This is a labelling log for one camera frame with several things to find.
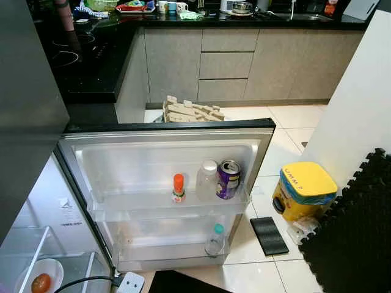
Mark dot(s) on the small orange capped bottle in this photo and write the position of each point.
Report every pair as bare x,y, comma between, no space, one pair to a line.
178,188

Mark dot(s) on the silver fridge door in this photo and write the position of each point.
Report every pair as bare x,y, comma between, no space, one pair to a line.
140,162

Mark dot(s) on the clear fridge door shelf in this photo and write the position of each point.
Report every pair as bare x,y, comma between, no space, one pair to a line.
140,209
165,256

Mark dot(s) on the silver fridge cabinet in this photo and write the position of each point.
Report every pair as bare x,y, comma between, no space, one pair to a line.
36,213

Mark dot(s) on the yellow bin with blue bag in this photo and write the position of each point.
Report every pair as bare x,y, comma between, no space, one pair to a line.
304,190

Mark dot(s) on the black interlocking foam mat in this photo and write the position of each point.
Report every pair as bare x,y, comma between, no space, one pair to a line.
351,238

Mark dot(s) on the crumpled clear plastic bag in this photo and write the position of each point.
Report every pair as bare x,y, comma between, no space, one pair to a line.
304,230

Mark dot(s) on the grey kitchen cabinets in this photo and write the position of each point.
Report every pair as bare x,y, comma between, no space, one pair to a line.
287,64

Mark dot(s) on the white cutting board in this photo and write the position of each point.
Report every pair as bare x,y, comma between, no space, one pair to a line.
360,9

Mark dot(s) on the small black ribbed mat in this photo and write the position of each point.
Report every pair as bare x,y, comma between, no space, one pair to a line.
269,236

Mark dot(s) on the small orange container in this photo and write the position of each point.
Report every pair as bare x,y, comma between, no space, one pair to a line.
330,7

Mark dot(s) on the purple soda can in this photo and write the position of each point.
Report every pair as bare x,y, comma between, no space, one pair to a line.
228,180

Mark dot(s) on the white capped clear bottle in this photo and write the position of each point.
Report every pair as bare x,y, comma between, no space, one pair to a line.
208,181

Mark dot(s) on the teal capped clear bottle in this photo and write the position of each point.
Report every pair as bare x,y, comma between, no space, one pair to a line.
215,242

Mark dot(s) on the brown cardboard packing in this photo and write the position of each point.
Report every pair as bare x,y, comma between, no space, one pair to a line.
192,112

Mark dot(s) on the steel cooking pot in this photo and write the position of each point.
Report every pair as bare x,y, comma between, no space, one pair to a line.
238,7

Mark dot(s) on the green cloth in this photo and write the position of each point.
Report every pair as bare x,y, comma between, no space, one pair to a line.
189,15

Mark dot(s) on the large black floor mat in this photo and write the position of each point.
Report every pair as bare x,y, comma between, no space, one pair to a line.
183,282

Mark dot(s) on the white mug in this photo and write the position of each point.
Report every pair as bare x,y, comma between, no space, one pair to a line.
182,8
163,7

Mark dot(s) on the blue mug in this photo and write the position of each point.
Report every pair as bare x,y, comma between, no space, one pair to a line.
173,7

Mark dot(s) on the red tray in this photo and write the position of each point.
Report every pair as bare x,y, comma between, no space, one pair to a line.
134,7

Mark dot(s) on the black kitchen counter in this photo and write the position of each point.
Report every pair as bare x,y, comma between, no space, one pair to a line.
91,73

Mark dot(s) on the green basket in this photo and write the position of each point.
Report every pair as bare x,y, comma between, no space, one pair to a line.
101,4

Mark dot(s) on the black induction hob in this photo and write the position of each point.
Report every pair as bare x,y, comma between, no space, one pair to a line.
70,55

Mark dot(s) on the red tomato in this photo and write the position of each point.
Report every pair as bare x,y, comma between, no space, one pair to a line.
41,283

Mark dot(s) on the white plate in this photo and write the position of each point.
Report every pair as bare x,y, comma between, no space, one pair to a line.
24,274

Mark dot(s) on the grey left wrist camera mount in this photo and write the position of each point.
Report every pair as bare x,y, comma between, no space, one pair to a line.
130,283

